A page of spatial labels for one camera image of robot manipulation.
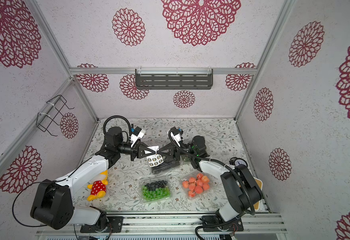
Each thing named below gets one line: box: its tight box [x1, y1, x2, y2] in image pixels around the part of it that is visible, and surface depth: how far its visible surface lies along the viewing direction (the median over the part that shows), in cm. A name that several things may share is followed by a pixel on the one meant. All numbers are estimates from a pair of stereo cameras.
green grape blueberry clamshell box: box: [139, 176, 173, 204], surface depth 83 cm
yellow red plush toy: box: [87, 170, 108, 201], surface depth 81 cm
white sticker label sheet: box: [144, 145, 164, 167], surface depth 71 cm
